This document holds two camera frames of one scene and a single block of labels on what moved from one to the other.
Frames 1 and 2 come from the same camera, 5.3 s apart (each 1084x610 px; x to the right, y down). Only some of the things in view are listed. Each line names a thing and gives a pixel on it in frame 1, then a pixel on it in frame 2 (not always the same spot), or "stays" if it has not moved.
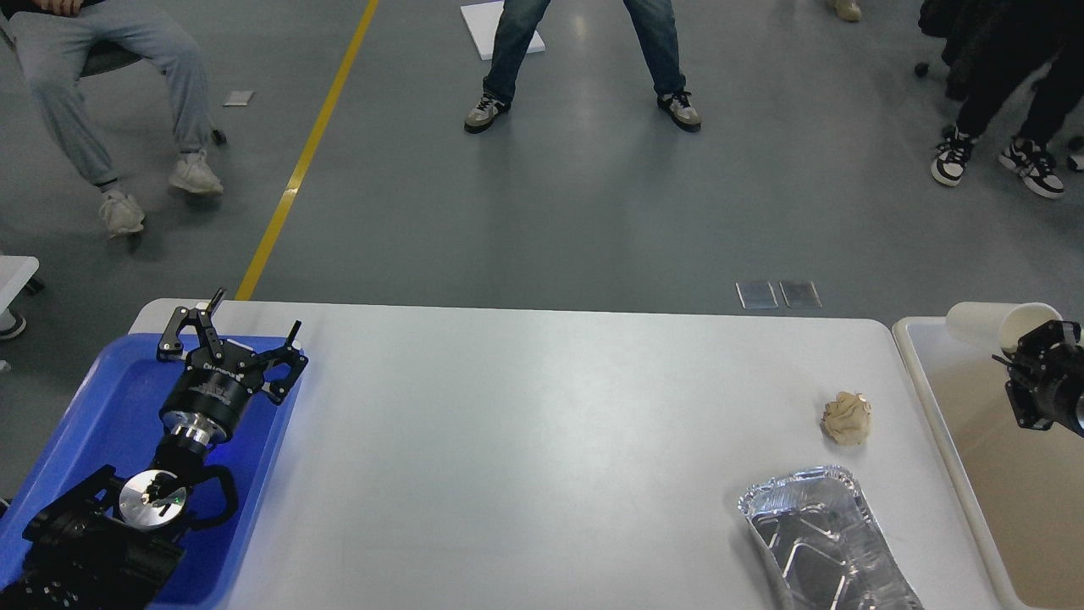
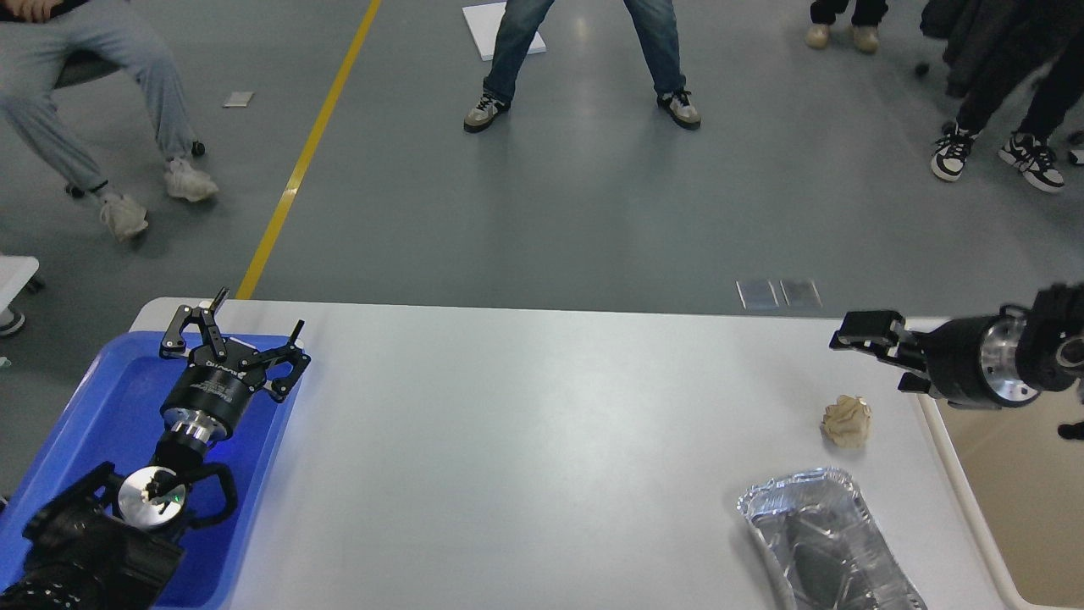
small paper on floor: (239, 98) stays
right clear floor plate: (800, 295) stays
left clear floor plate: (757, 295) stays
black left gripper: (219, 378) stays
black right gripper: (1059, 371) → (970, 363)
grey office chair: (96, 58) → (85, 63)
